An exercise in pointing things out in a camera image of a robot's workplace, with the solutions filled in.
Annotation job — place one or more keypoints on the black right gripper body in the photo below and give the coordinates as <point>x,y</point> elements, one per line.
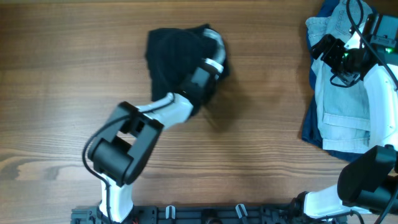
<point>339,60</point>

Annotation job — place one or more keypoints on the black shorts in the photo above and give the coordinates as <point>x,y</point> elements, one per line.
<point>176,63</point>

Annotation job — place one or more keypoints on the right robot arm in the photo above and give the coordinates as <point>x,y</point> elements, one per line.
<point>361,119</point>

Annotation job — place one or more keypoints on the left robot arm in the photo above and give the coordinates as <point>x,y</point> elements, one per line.
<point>118,152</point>

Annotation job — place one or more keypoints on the light blue denim shorts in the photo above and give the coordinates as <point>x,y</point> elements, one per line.
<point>339,102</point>

